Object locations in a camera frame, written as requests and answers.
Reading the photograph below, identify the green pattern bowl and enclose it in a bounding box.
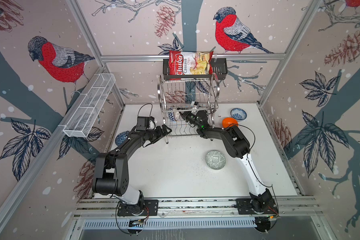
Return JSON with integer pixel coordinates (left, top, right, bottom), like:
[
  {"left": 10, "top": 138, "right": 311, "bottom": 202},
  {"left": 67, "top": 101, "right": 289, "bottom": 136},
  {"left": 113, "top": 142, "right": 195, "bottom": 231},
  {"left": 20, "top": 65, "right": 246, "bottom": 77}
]
[{"left": 205, "top": 150, "right": 226, "bottom": 170}]

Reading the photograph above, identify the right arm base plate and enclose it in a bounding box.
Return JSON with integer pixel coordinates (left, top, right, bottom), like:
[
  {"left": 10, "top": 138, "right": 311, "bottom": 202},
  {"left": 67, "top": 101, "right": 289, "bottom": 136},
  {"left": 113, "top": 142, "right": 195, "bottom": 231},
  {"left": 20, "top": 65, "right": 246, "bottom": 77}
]
[{"left": 234, "top": 198, "right": 279, "bottom": 215}]

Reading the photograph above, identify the blue floral small bowl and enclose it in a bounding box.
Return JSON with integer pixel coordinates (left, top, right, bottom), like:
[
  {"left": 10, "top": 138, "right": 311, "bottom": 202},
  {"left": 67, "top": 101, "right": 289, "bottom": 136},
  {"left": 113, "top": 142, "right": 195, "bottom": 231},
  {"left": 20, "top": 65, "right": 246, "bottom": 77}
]
[{"left": 230, "top": 108, "right": 247, "bottom": 122}]

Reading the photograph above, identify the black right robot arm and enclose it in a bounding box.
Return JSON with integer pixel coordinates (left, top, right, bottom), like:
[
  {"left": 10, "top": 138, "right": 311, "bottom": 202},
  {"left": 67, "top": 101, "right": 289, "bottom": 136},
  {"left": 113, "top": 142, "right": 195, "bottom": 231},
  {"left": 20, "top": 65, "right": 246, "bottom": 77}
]
[{"left": 177, "top": 108, "right": 274, "bottom": 213}]

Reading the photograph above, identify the dark red pattern bowl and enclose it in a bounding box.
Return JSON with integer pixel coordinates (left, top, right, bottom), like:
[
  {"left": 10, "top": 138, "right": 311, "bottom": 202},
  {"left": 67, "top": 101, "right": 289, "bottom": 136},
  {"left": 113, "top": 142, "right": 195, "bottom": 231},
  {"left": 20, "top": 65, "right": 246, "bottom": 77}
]
[{"left": 174, "top": 111, "right": 181, "bottom": 122}]

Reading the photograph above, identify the aluminium horizontal frame bar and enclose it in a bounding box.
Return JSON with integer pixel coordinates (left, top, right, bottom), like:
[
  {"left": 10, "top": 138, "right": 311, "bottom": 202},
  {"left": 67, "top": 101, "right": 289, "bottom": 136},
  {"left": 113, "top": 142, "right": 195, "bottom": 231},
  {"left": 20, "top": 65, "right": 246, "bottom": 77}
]
[{"left": 100, "top": 53, "right": 287, "bottom": 63}]

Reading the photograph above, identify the aluminium frame corner post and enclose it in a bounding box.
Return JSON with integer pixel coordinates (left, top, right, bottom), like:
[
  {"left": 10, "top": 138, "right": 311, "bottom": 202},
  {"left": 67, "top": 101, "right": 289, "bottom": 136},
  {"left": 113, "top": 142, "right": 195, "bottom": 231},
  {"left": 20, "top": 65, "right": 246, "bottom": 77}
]
[{"left": 65, "top": 0, "right": 126, "bottom": 106}]

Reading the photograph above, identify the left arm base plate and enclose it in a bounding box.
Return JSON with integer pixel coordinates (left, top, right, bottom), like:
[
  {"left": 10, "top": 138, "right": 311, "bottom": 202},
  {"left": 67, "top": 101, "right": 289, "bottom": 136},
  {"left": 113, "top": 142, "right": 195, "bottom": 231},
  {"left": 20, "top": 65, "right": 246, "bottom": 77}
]
[{"left": 117, "top": 200, "right": 159, "bottom": 217}]

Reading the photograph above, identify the red cassava chips bag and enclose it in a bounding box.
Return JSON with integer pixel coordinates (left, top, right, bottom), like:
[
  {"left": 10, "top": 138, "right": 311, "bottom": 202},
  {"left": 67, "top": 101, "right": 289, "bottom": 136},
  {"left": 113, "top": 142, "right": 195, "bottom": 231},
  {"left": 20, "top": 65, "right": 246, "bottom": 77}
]
[{"left": 169, "top": 51, "right": 213, "bottom": 75}]

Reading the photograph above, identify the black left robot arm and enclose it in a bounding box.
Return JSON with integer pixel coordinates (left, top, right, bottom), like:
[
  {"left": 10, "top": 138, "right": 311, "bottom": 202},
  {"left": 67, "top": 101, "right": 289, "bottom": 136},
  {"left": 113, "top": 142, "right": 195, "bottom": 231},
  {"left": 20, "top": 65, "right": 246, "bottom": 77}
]
[{"left": 92, "top": 125, "right": 172, "bottom": 205}]

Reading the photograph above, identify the plain orange bowl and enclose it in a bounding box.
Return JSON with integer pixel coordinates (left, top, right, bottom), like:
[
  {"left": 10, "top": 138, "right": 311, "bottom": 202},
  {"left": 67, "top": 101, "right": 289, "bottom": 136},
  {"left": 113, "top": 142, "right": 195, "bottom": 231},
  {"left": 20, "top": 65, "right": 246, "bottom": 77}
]
[{"left": 222, "top": 118, "right": 239, "bottom": 128}]

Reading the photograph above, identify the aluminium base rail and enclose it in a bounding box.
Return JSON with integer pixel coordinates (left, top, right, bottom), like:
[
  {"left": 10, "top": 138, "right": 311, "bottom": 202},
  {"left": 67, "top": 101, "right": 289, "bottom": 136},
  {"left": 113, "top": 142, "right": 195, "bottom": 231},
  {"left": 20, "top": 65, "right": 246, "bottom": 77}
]
[{"left": 73, "top": 196, "right": 322, "bottom": 230}]

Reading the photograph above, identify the white mesh wall shelf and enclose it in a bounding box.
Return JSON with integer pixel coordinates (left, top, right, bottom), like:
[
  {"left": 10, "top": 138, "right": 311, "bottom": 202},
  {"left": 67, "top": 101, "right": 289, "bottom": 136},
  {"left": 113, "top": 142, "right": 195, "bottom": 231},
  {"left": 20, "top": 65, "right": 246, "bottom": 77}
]
[{"left": 63, "top": 73, "right": 116, "bottom": 138}]

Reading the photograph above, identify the steel two-tier dish rack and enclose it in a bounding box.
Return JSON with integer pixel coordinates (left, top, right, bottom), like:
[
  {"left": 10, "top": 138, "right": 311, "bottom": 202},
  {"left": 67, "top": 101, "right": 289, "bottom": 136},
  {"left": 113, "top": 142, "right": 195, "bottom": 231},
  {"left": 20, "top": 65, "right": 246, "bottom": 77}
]
[{"left": 158, "top": 74, "right": 220, "bottom": 137}]

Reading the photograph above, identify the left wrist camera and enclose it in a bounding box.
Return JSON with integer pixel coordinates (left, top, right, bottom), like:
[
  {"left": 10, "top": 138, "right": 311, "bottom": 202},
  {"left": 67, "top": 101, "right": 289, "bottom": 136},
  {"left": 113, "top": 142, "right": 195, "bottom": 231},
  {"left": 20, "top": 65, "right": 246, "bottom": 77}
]
[{"left": 136, "top": 116, "right": 156, "bottom": 131}]

